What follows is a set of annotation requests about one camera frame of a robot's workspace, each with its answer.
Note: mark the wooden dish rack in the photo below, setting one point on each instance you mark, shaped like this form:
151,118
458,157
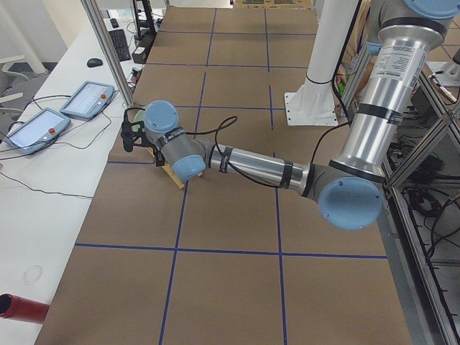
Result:
172,174

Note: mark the white desk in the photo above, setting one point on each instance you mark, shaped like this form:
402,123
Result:
45,196

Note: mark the aluminium frame post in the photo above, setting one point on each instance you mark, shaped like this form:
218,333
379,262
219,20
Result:
107,47

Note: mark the teach pendant tablet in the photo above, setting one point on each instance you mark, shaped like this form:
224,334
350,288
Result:
38,132
88,101

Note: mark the aluminium frame rack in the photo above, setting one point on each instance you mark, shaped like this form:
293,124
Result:
422,190

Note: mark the light green plate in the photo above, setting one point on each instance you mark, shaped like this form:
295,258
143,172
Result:
139,116

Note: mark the grey office chair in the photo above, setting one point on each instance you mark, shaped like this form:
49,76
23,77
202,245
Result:
17,89

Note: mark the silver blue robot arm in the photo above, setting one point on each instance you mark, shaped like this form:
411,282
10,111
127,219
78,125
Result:
400,36

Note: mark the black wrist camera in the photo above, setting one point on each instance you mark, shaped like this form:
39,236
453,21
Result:
127,133

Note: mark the black computer mouse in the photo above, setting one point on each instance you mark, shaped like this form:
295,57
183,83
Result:
94,62

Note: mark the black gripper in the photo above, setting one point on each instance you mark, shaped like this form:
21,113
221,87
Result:
157,157

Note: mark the far teach pendant tablet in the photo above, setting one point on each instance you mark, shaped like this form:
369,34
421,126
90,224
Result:
88,101

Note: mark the near teach pendant tablet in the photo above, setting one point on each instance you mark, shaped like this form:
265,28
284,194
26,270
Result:
38,132

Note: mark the black keyboard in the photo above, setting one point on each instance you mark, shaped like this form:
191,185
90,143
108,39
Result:
120,44

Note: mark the red cylinder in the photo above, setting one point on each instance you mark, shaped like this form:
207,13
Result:
18,308

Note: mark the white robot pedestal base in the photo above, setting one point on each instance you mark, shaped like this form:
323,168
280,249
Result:
313,103

